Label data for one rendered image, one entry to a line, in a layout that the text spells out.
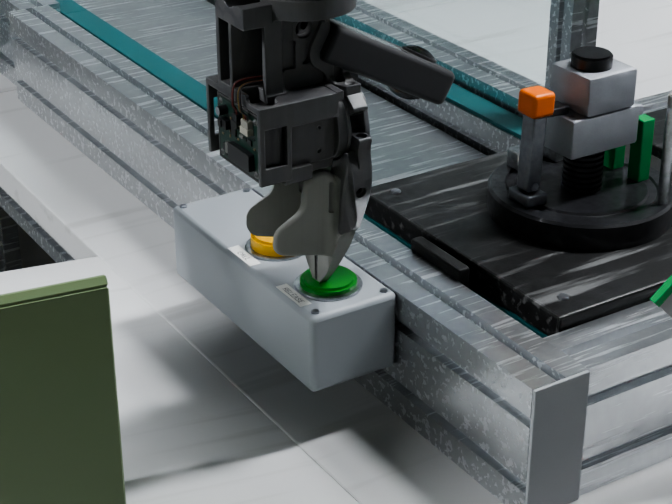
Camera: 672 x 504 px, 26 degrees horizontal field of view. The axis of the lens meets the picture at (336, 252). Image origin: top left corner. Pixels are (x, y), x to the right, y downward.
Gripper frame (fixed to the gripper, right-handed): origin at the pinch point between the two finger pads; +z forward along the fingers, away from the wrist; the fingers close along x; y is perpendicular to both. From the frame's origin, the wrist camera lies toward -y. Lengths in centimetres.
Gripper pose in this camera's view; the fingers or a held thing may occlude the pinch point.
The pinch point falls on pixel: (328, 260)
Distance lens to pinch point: 100.9
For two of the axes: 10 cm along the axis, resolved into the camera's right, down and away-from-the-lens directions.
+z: 0.0, 8.9, 4.6
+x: 5.3, 3.9, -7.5
